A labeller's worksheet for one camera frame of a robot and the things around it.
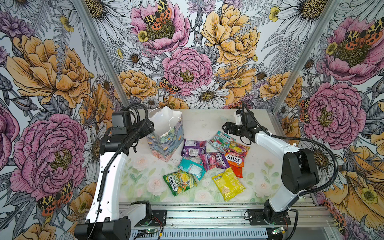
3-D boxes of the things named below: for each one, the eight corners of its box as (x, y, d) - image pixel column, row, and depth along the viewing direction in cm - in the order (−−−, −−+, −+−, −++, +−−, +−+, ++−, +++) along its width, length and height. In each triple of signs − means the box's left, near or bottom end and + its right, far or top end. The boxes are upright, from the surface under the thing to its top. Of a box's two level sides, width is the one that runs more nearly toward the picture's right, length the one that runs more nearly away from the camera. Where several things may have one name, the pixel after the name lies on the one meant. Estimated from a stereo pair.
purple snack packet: (181, 156, 98) (181, 154, 96) (182, 141, 105) (182, 139, 103) (207, 156, 98) (207, 154, 96) (206, 141, 105) (206, 139, 103)
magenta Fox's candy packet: (203, 173, 91) (203, 169, 87) (199, 157, 97) (199, 153, 94) (227, 167, 93) (229, 164, 89) (222, 153, 99) (223, 149, 96)
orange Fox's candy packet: (222, 160, 97) (223, 157, 94) (229, 143, 105) (230, 140, 102) (242, 169, 93) (243, 166, 90) (248, 150, 102) (249, 147, 99)
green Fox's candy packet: (170, 198, 82) (169, 196, 79) (163, 178, 89) (163, 176, 86) (196, 186, 86) (196, 184, 83) (188, 168, 93) (188, 165, 90)
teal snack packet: (177, 168, 92) (177, 165, 89) (188, 153, 99) (188, 150, 96) (200, 182, 87) (201, 179, 84) (210, 165, 94) (210, 161, 91)
